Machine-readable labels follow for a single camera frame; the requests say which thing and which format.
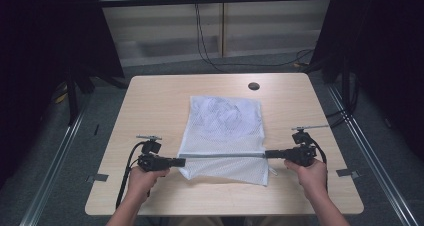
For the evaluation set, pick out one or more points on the crumpled pale garment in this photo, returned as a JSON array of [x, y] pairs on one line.
[[220, 116]]

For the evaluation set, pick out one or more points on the grey tape piece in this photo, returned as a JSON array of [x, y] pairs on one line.
[[97, 177], [348, 173]]

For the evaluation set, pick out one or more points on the white mesh laundry bag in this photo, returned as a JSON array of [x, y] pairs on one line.
[[216, 146]]

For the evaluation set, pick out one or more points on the person's left hand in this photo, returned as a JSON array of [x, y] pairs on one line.
[[141, 182]]

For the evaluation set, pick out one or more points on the metal floor rail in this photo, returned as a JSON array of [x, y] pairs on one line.
[[373, 152], [55, 166]]

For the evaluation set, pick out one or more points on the black curtain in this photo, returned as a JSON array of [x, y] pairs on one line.
[[40, 52], [383, 52]]

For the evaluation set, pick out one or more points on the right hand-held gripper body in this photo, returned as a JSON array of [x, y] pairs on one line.
[[301, 154]]

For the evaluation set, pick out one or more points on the black stand leg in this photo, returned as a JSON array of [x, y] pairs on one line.
[[72, 99]]

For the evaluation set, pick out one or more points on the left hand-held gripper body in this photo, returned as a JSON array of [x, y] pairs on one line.
[[153, 162]]

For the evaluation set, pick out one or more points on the person's right hand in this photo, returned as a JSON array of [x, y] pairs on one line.
[[311, 179]]

